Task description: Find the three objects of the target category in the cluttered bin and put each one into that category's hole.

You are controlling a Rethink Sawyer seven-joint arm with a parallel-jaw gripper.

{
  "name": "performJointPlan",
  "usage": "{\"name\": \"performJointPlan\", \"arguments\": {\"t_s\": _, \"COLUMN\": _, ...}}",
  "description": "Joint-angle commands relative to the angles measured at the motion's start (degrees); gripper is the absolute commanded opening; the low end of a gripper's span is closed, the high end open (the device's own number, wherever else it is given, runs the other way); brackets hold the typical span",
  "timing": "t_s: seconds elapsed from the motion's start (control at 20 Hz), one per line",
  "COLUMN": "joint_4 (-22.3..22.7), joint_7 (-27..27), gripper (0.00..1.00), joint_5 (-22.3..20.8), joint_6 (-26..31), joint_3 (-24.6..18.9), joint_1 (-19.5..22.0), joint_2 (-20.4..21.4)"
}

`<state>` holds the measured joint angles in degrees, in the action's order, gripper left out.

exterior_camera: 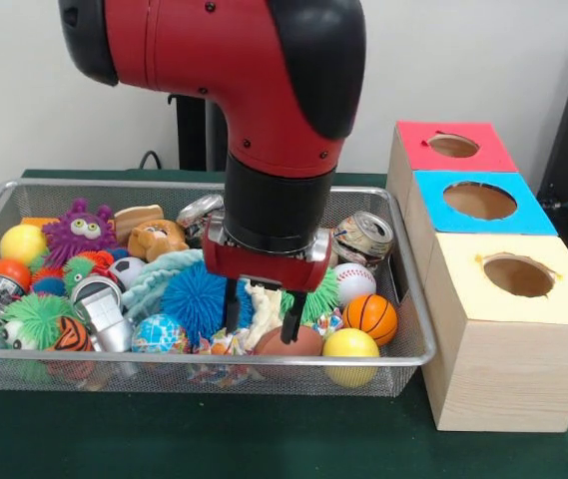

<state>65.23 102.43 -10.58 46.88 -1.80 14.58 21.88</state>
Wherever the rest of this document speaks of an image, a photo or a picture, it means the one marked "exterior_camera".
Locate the wooden box with three holes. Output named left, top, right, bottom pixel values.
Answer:
left=385, top=119, right=568, bottom=434

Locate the large blue spiky ball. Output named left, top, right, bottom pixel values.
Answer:
left=161, top=271, right=258, bottom=348

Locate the cream fleece cloth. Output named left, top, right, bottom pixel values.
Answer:
left=242, top=278, right=284, bottom=351

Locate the wire mesh bin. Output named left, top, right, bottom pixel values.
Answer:
left=0, top=178, right=438, bottom=399

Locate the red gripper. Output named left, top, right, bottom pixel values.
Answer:
left=201, top=227, right=333, bottom=345

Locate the crushed silver can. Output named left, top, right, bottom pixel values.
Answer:
left=176, top=193, right=226, bottom=248

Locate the orange basketball toy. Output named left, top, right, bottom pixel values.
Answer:
left=341, top=292, right=399, bottom=347

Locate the yellow foam ball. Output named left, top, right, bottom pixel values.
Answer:
left=320, top=327, right=381, bottom=389

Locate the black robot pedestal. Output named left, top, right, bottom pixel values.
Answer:
left=167, top=92, right=230, bottom=174

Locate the green spiky ball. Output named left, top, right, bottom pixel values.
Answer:
left=279, top=271, right=341, bottom=325

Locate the purple spiky monster toy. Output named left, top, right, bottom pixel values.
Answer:
left=41, top=197, right=118, bottom=268

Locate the brown football toy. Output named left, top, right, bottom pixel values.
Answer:
left=252, top=323, right=325, bottom=357

